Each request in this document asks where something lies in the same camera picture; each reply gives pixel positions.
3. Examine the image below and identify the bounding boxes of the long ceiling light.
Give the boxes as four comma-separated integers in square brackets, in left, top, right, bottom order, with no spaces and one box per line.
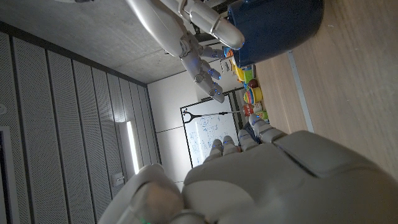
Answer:
[126,121,140,175]

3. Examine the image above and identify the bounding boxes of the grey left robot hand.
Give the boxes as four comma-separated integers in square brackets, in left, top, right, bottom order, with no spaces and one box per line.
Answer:
[98,113,398,224]

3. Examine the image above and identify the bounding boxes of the white drink carton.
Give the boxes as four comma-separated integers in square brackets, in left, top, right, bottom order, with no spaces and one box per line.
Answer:
[220,57,234,74]

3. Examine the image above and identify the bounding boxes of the dark blue cup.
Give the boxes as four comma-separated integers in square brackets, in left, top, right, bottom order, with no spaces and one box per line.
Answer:
[227,0,325,68]

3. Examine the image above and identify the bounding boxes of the black grabber tool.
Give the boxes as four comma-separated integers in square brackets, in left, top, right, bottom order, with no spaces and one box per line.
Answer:
[182,110,240,124]

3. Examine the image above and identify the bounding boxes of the colourful stacking cups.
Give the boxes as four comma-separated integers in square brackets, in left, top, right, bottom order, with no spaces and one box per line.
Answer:
[243,86,264,105]

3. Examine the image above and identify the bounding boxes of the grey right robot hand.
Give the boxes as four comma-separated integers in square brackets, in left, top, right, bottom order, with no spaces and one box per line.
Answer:
[126,0,246,104]

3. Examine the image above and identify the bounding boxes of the whiteboard with black frame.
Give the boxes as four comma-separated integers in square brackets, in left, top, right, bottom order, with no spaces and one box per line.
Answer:
[180,88,246,169]

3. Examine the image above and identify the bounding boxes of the red soup can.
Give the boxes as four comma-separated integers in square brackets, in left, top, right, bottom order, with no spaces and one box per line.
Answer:
[243,102,263,118]

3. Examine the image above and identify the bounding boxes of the yellow toy banana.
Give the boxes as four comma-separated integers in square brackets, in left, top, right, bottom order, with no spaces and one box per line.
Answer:
[234,65,246,82]

